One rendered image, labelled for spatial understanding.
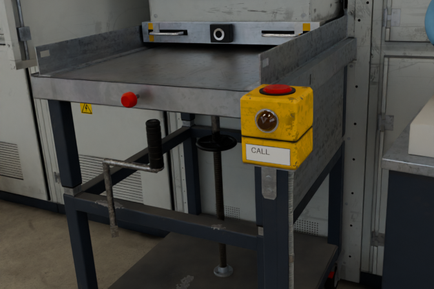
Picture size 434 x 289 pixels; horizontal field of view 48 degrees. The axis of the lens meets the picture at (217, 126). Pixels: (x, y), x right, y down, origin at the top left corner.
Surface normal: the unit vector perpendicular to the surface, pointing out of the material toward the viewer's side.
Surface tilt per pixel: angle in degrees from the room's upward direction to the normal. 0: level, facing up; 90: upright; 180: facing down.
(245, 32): 90
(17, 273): 0
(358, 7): 90
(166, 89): 90
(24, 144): 90
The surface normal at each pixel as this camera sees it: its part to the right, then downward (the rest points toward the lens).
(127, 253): -0.05, -0.95
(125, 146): -0.45, 0.29
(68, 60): 0.89, 0.10
